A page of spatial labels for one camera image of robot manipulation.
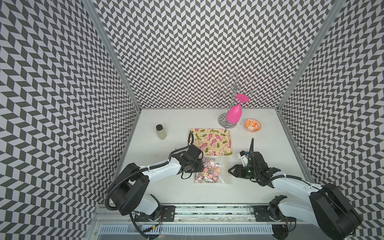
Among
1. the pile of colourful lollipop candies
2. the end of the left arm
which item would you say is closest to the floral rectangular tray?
the pile of colourful lollipop candies

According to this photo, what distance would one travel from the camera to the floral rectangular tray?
3.19 ft

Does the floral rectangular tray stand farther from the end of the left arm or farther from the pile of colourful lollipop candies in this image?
the end of the left arm

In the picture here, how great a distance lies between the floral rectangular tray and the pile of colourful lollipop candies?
7 cm

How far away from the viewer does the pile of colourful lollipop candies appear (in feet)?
2.76
